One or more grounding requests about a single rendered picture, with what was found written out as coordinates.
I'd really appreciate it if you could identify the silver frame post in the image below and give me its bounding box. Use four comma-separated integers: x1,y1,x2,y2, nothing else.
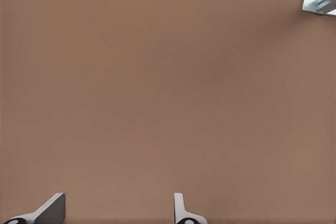
301,0,336,17

